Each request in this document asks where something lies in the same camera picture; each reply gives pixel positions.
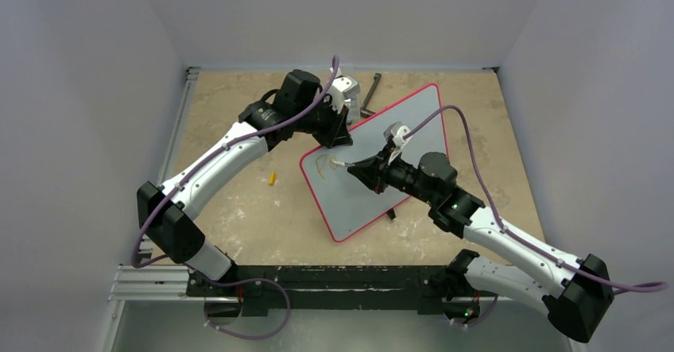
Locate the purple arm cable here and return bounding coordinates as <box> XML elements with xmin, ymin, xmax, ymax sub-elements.
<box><xmin>130</xmin><ymin>56</ymin><xmax>341</xmax><ymax>340</ymax></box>
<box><xmin>404</xmin><ymin>105</ymin><xmax>668</xmax><ymax>330</ymax></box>

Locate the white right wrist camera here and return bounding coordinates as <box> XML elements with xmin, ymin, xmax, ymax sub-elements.
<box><xmin>384</xmin><ymin>122</ymin><xmax>410</xmax><ymax>165</ymax></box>

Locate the red framed whiteboard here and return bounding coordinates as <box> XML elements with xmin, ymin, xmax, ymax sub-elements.
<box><xmin>299</xmin><ymin>83</ymin><xmax>448</xmax><ymax>242</ymax></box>

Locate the black whiteboard stand clip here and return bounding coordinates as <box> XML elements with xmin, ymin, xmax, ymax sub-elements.
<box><xmin>386</xmin><ymin>209</ymin><xmax>396</xmax><ymax>221</ymax></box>

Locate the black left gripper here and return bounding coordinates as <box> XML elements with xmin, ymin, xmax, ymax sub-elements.
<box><xmin>296</xmin><ymin>97</ymin><xmax>351</xmax><ymax>150</ymax></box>

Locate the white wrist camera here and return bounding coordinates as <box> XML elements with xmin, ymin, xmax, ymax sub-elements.
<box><xmin>327</xmin><ymin>75</ymin><xmax>361</xmax><ymax>112</ymax></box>
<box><xmin>384</xmin><ymin>122</ymin><xmax>410</xmax><ymax>165</ymax></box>

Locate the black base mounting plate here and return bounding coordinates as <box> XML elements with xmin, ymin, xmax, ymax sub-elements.
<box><xmin>186</xmin><ymin>265</ymin><xmax>481</xmax><ymax>321</ymax></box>

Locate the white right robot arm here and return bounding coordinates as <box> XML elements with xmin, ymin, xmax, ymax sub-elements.
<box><xmin>347</xmin><ymin>151</ymin><xmax>614</xmax><ymax>343</ymax></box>

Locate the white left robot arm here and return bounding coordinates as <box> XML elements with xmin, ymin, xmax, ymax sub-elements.
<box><xmin>137</xmin><ymin>69</ymin><xmax>360</xmax><ymax>296</ymax></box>

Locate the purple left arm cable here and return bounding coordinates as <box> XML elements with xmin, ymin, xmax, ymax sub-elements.
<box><xmin>130</xmin><ymin>56</ymin><xmax>341</xmax><ymax>340</ymax></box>

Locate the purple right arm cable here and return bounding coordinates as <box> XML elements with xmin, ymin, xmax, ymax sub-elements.
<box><xmin>404</xmin><ymin>105</ymin><xmax>668</xmax><ymax>330</ymax></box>

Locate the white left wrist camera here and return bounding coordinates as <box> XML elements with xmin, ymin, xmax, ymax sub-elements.
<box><xmin>327</xmin><ymin>75</ymin><xmax>361</xmax><ymax>112</ymax></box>

